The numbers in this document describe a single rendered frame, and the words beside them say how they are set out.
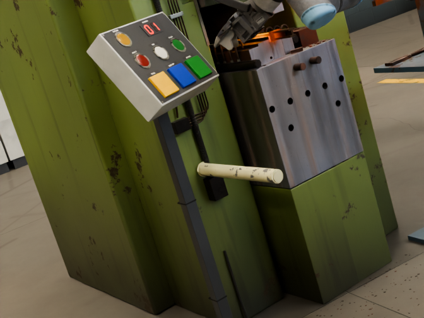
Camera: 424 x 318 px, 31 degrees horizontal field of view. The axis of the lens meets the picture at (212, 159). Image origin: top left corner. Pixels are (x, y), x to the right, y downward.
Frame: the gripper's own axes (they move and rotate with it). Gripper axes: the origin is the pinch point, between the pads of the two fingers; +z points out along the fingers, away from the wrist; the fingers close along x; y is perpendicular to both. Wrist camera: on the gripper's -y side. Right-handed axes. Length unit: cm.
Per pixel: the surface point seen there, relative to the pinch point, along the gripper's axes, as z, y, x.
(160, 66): 11.1, -4.6, -14.7
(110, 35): 11.1, -19.9, -23.0
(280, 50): 10.3, 9.4, 47.5
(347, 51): 11, 23, 93
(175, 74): 10.3, -0.2, -12.8
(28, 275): 228, -8, 67
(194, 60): 10.3, -1.3, 0.1
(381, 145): 93, 70, 223
